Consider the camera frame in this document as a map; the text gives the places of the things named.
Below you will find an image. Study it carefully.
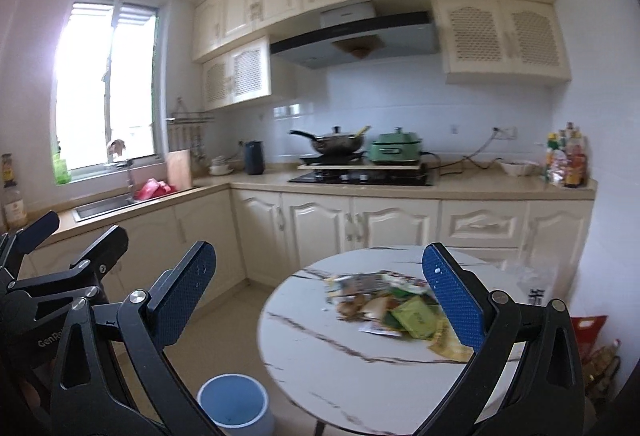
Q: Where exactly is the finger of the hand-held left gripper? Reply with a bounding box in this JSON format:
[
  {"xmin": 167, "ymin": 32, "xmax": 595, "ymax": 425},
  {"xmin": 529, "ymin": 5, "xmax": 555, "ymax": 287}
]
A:
[
  {"xmin": 0, "ymin": 210, "xmax": 61, "ymax": 283},
  {"xmin": 7, "ymin": 225, "xmax": 130, "ymax": 293}
]

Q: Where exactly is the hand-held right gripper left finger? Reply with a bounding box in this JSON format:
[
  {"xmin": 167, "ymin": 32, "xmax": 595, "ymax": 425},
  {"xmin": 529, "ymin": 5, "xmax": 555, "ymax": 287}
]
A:
[{"xmin": 50, "ymin": 240, "xmax": 223, "ymax": 436}]

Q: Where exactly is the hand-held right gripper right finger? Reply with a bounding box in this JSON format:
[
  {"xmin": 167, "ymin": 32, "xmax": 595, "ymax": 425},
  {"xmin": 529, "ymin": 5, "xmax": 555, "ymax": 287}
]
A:
[{"xmin": 415, "ymin": 242, "xmax": 587, "ymax": 436}]

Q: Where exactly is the green square snack packet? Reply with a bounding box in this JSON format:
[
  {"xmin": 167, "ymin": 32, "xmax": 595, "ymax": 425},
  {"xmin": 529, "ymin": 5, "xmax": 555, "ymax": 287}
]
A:
[{"xmin": 391, "ymin": 296, "xmax": 440, "ymax": 339}]

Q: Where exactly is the yellow wrapper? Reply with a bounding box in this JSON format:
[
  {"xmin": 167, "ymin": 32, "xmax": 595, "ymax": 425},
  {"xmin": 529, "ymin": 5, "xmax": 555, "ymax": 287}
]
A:
[{"xmin": 429, "ymin": 333, "xmax": 475, "ymax": 363}]

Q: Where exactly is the pile of food wrappers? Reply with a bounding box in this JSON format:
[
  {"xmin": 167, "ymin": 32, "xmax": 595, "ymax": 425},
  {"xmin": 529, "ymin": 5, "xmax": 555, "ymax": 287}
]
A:
[{"xmin": 324, "ymin": 270, "xmax": 476, "ymax": 363}]

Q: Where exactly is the blue plastic trash bin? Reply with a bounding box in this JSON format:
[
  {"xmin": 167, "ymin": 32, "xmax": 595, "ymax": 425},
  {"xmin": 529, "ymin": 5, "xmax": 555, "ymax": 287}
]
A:
[{"xmin": 196, "ymin": 373, "xmax": 276, "ymax": 436}]

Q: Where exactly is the steel sink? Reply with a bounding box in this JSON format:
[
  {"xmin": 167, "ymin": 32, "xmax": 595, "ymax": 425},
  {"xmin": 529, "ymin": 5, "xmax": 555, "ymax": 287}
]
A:
[{"xmin": 72, "ymin": 196, "xmax": 151, "ymax": 222}]

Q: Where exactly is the brown sauce bottle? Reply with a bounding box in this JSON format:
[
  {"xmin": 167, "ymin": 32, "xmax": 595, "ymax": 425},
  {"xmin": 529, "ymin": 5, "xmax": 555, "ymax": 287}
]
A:
[{"xmin": 1, "ymin": 153, "xmax": 28, "ymax": 229}]

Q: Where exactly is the red cloth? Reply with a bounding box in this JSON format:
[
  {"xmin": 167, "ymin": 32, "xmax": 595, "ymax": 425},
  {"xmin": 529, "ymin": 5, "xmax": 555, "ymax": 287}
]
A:
[{"xmin": 134, "ymin": 179, "xmax": 178, "ymax": 201}]

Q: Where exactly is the green plastic bottle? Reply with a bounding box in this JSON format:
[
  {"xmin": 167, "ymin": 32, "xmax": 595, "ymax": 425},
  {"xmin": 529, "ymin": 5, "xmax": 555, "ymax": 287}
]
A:
[{"xmin": 52, "ymin": 143, "xmax": 72, "ymax": 185}]

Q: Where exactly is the metal faucet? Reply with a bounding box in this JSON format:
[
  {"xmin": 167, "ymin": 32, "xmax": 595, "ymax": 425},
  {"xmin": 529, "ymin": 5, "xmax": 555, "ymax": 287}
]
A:
[{"xmin": 106, "ymin": 139, "xmax": 138, "ymax": 202}]

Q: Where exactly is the clear plastic rice bag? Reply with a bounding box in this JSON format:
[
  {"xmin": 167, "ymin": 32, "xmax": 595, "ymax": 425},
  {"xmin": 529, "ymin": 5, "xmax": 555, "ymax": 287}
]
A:
[{"xmin": 512, "ymin": 266, "xmax": 566, "ymax": 312}]

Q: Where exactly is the wooden cutting board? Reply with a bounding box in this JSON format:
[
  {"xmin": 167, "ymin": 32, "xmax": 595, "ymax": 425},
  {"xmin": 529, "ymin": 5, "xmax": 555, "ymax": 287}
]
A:
[{"xmin": 166, "ymin": 149, "xmax": 195, "ymax": 191}]

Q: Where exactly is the beige kitchen countertop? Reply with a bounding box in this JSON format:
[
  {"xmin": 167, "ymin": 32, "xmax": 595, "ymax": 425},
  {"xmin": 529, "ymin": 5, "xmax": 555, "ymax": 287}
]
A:
[{"xmin": 50, "ymin": 165, "xmax": 598, "ymax": 237}]

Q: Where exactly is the red plastic bag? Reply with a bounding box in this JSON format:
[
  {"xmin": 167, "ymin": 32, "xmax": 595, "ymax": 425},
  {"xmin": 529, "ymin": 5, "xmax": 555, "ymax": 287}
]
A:
[{"xmin": 570, "ymin": 315, "xmax": 608, "ymax": 362}]

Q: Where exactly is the white bowl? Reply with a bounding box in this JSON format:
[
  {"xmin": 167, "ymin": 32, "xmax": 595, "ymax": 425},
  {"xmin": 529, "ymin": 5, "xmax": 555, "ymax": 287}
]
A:
[{"xmin": 500, "ymin": 159, "xmax": 541, "ymax": 177}]

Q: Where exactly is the black gas stove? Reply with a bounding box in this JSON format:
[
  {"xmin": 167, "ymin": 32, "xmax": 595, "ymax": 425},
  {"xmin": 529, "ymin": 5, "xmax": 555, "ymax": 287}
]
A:
[{"xmin": 288, "ymin": 163, "xmax": 435, "ymax": 187}]

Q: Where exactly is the black electric kettle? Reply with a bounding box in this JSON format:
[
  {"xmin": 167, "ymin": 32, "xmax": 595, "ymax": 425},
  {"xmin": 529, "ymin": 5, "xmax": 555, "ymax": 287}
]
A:
[{"xmin": 243, "ymin": 140, "xmax": 266, "ymax": 175}]

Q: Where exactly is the green electric cooker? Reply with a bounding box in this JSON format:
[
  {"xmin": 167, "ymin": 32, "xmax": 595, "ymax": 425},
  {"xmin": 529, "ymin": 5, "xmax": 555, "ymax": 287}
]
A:
[{"xmin": 369, "ymin": 127, "xmax": 426, "ymax": 164}]

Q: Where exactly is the kitchen window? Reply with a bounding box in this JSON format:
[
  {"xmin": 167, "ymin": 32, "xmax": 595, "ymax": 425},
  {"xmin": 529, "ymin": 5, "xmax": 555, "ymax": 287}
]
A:
[{"xmin": 52, "ymin": 0, "xmax": 166, "ymax": 172}]

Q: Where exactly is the large cooking oil bottle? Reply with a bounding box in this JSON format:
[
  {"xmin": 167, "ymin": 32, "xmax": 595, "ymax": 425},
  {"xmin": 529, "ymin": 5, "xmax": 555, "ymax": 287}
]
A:
[{"xmin": 582, "ymin": 338, "xmax": 623, "ymax": 397}]

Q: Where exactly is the yellow green condiment bottle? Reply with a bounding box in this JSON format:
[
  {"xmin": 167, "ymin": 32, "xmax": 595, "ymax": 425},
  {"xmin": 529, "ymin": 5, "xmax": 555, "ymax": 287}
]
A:
[{"xmin": 545, "ymin": 132, "xmax": 560, "ymax": 184}]

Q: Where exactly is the clear bottle white label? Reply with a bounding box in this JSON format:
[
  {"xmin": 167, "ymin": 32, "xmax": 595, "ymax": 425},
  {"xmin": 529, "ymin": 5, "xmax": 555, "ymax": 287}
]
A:
[{"xmin": 557, "ymin": 129, "xmax": 573, "ymax": 187}]

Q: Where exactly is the amber oil bottle red label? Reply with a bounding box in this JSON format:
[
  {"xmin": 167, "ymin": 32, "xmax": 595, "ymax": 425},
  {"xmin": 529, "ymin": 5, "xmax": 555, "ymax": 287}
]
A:
[{"xmin": 570, "ymin": 122, "xmax": 588, "ymax": 188}]

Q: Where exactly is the wok with lid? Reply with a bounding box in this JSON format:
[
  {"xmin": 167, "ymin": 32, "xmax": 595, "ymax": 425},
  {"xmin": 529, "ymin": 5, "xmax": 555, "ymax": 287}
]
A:
[{"xmin": 289, "ymin": 125, "xmax": 372, "ymax": 156}]

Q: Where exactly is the cream lattice door cabinet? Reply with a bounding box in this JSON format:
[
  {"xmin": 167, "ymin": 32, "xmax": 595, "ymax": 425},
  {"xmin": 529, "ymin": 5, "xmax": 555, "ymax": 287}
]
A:
[
  {"xmin": 431, "ymin": 0, "xmax": 572, "ymax": 86},
  {"xmin": 201, "ymin": 36, "xmax": 273, "ymax": 112}
]

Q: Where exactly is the black range hood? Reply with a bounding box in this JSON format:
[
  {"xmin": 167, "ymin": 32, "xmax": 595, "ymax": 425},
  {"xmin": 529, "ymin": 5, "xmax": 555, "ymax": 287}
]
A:
[{"xmin": 270, "ymin": 1, "xmax": 441, "ymax": 70}]

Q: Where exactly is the black power cable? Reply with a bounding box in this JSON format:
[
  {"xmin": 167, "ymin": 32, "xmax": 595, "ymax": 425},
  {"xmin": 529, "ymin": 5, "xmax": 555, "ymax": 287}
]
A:
[{"xmin": 422, "ymin": 129, "xmax": 506, "ymax": 177}]

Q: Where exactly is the wall utensil rack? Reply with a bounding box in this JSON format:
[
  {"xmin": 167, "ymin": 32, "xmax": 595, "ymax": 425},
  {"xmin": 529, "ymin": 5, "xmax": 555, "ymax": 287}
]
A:
[{"xmin": 167, "ymin": 99, "xmax": 216, "ymax": 162}]

